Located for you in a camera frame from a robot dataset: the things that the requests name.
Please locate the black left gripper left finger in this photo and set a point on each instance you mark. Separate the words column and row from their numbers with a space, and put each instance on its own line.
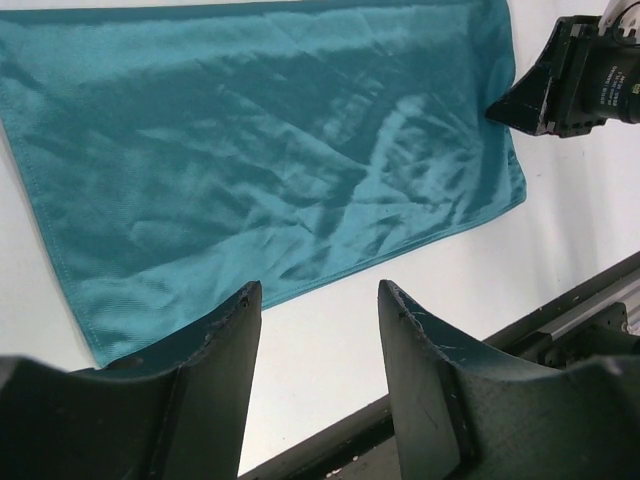
column 176, row 409

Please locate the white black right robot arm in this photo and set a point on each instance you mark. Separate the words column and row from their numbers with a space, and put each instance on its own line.
column 586, row 74

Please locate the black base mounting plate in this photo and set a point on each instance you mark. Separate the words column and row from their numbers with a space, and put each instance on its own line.
column 592, row 319

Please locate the teal satin napkin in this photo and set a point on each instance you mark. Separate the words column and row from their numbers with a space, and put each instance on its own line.
column 172, row 154

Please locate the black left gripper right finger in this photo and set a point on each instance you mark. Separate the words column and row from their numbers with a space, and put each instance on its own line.
column 462, row 409

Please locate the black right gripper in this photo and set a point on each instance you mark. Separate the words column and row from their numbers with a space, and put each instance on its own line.
column 594, row 78

